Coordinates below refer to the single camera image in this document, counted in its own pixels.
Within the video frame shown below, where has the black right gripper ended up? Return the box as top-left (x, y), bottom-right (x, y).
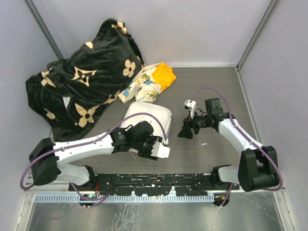
top-left (178, 109), bottom-right (211, 139)

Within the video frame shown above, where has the grey medicine kit case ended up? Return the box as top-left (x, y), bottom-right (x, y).
top-left (119, 102), bottom-right (174, 142)

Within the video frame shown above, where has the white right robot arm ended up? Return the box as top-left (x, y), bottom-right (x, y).
top-left (178, 98), bottom-right (281, 192)

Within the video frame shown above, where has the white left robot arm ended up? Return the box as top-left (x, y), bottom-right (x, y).
top-left (29, 121), bottom-right (170, 191)

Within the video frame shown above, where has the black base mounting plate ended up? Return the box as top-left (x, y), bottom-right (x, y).
top-left (76, 173), bottom-right (230, 196)

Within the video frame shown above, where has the yellow cloth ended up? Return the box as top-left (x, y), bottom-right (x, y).
top-left (152, 62), bottom-right (176, 91)

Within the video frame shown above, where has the black floral fleece blanket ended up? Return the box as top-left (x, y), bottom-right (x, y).
top-left (26, 19), bottom-right (144, 142)

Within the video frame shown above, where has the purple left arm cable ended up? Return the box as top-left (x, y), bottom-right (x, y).
top-left (19, 113), bottom-right (169, 207)

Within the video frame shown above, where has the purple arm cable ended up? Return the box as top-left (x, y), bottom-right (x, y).
top-left (191, 87), bottom-right (283, 207)
top-left (19, 113), bottom-right (169, 207)

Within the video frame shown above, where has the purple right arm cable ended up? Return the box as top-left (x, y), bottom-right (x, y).
top-left (191, 87), bottom-right (283, 207)

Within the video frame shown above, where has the aluminium frame rail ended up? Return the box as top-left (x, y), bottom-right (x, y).
top-left (22, 174), bottom-right (74, 194)

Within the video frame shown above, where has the white slotted cable duct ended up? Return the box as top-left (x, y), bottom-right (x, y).
top-left (34, 193), bottom-right (215, 204)

